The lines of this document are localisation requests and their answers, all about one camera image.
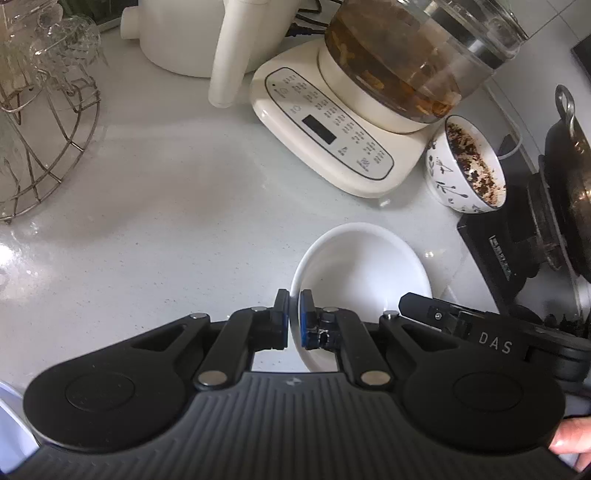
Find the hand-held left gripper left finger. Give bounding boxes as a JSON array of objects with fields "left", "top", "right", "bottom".
[{"left": 131, "top": 288, "right": 292, "bottom": 392}]

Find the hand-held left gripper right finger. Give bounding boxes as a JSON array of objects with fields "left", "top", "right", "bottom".
[{"left": 298, "top": 289, "right": 463, "bottom": 390}]

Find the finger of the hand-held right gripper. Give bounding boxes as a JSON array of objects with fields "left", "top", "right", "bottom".
[{"left": 399, "top": 292, "right": 585, "bottom": 384}]

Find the small white dish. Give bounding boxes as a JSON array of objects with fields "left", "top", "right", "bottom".
[{"left": 290, "top": 222, "right": 434, "bottom": 374}]

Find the person's right hand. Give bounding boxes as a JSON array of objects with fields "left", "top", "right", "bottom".
[{"left": 549, "top": 412, "right": 591, "bottom": 469}]

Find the black gas stove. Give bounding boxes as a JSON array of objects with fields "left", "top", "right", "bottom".
[{"left": 456, "top": 157, "right": 591, "bottom": 324}]

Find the white bowl black floral print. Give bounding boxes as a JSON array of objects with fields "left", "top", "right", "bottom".
[{"left": 424, "top": 115, "right": 508, "bottom": 215}]

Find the cream kettle base with buttons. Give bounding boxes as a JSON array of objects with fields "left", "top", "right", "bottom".
[{"left": 249, "top": 34, "right": 426, "bottom": 199}]

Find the pale blue plastic bowl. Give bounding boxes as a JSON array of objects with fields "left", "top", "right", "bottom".
[{"left": 0, "top": 380, "right": 41, "bottom": 480}]

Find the white power cable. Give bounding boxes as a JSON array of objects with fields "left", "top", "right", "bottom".
[{"left": 485, "top": 80, "right": 523, "bottom": 160}]

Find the wire basket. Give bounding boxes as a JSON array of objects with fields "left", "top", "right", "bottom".
[{"left": 0, "top": 65, "right": 103, "bottom": 223}]

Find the white appliance with handle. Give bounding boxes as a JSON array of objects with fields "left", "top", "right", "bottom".
[{"left": 120, "top": 0, "right": 280, "bottom": 110}]

